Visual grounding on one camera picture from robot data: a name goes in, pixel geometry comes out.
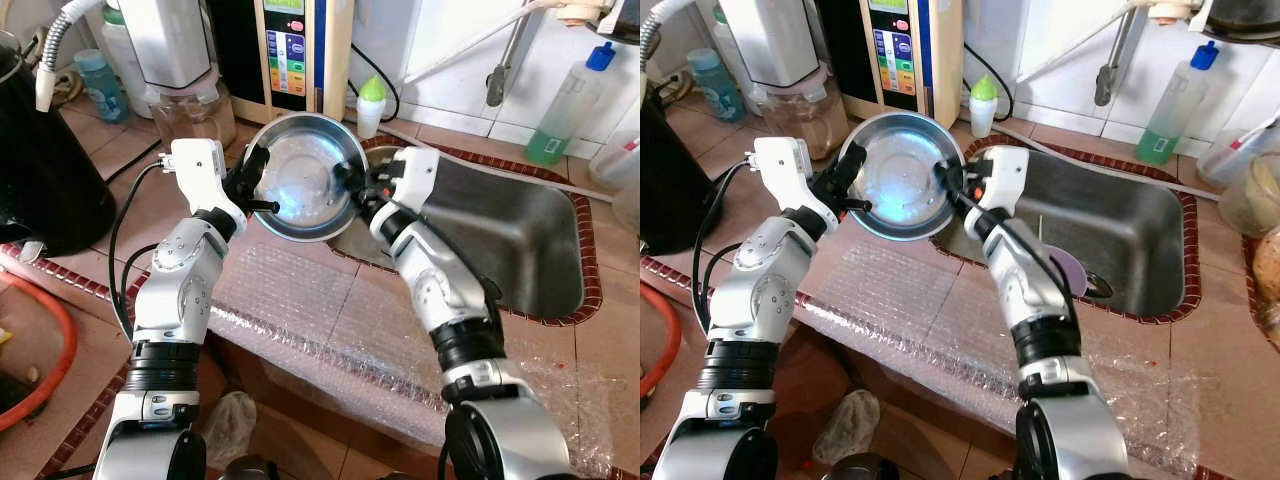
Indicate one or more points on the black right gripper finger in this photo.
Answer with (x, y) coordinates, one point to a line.
(352, 178)
(948, 177)

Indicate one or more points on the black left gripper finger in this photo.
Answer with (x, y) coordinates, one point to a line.
(855, 206)
(259, 162)
(850, 162)
(265, 207)

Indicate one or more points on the small purple plastic bowl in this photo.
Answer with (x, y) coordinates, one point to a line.
(1070, 272)

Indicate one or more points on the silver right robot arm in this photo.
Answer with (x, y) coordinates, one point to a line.
(430, 290)
(1030, 290)

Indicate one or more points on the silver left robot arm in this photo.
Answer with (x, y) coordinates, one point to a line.
(175, 290)
(765, 290)

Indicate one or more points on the clear jar with brown contents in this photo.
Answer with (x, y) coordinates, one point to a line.
(805, 120)
(195, 115)

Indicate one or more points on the small white bottle green cap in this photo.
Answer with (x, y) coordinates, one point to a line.
(371, 110)
(983, 110)

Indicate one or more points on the thin metal rod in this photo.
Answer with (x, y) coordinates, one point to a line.
(1041, 230)

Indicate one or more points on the beige water ionizer with panel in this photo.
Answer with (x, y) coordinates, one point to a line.
(900, 60)
(290, 60)

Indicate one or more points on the clear bubble wrap sheet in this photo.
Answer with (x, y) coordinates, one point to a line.
(320, 320)
(900, 310)

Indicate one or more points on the teal plastic bottle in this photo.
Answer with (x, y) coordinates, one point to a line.
(102, 95)
(716, 95)

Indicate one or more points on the white countertop appliance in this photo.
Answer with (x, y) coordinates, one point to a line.
(770, 40)
(165, 40)

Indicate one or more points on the metal faucet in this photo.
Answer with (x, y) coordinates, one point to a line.
(1105, 85)
(497, 85)

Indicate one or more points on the stainless steel sink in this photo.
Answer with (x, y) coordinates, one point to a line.
(530, 240)
(1130, 230)

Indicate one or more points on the large white bottle green cap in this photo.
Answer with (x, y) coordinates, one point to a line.
(115, 35)

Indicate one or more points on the clear bottle green liquid blue cap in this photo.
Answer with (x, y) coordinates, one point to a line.
(1175, 115)
(565, 115)

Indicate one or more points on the clear container with toothbrushes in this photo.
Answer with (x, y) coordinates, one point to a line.
(618, 160)
(1230, 160)

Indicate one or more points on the crumpled plastic bag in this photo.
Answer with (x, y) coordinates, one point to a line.
(845, 430)
(230, 430)

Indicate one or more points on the white tap fitting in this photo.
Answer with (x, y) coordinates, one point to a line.
(580, 12)
(1172, 12)

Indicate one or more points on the dark cooking pan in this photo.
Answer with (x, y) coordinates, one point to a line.
(1240, 15)
(622, 15)

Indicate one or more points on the plastic bag of bread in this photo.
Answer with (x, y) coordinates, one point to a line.
(1268, 290)

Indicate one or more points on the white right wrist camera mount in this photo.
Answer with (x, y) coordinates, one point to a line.
(1005, 175)
(415, 175)

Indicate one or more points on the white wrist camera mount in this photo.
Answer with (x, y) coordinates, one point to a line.
(783, 168)
(415, 175)
(197, 170)
(1005, 175)

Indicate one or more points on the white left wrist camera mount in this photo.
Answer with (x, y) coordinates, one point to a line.
(783, 168)
(197, 170)

